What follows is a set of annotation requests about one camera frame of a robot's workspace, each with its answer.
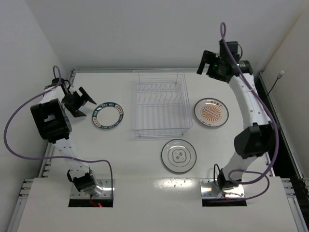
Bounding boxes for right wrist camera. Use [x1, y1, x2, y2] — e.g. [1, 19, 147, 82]
[219, 40, 240, 61]

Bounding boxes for black wall cable with plug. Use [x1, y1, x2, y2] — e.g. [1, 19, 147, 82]
[266, 70, 285, 97]

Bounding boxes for green rimmed white plate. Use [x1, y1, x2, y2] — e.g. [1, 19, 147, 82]
[92, 102, 124, 130]

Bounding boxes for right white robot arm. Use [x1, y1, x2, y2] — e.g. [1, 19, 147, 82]
[197, 40, 279, 189]

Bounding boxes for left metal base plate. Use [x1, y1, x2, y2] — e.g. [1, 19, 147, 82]
[70, 179, 114, 200]

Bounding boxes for orange sunburst plate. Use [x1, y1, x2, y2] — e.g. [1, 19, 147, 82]
[194, 98, 229, 128]

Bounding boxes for metal base plate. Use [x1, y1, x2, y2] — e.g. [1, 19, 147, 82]
[70, 179, 114, 200]
[199, 179, 245, 200]

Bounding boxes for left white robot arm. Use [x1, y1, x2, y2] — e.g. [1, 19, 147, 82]
[30, 78, 103, 197]

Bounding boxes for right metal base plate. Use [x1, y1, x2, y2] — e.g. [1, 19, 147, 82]
[199, 179, 245, 200]

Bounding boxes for grey rimmed white plate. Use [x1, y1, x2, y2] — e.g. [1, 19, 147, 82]
[161, 139, 197, 174]

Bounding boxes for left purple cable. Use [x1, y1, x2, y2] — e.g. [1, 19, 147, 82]
[3, 65, 114, 198]

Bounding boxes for clear wire dish rack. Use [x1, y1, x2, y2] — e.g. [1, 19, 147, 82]
[131, 69, 193, 139]

